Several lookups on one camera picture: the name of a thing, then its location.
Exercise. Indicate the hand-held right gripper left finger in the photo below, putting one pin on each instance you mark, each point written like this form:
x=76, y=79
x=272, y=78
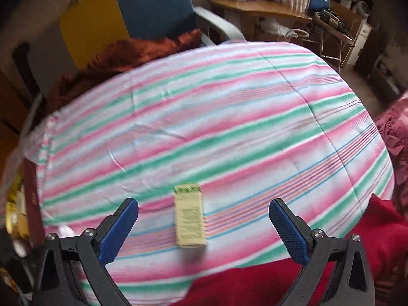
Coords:
x=118, y=232

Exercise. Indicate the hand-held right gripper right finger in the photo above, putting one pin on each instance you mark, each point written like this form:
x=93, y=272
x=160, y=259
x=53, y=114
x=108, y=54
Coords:
x=290, y=232

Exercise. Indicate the small yellow-green box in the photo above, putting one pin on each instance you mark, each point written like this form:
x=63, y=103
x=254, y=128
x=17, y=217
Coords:
x=189, y=216

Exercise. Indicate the gold tin box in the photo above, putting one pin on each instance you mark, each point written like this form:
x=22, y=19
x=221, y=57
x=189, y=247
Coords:
x=33, y=204

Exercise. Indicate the striped tablecloth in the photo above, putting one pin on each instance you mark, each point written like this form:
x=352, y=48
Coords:
x=223, y=118

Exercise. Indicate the pink quilted cloth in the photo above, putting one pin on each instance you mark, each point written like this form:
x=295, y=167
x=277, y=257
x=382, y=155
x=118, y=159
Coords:
x=393, y=140

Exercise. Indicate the wooden wardrobe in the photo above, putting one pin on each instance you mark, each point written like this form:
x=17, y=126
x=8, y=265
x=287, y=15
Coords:
x=9, y=108

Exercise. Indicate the rust brown jacket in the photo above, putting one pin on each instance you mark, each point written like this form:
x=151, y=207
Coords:
x=127, y=54

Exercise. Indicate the white cabinet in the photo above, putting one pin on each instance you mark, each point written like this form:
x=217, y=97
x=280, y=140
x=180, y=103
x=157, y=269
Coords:
x=360, y=43

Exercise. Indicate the white plastic bag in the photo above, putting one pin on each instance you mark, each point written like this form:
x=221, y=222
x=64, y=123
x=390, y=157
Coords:
x=274, y=27

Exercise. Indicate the grey yellow blue chair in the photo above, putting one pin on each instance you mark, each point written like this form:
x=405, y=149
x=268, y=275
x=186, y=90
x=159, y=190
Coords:
x=153, y=6

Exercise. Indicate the wooden side desk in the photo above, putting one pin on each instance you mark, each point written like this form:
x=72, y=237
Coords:
x=255, y=6

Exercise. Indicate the blue bag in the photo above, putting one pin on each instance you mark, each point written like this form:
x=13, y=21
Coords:
x=317, y=3

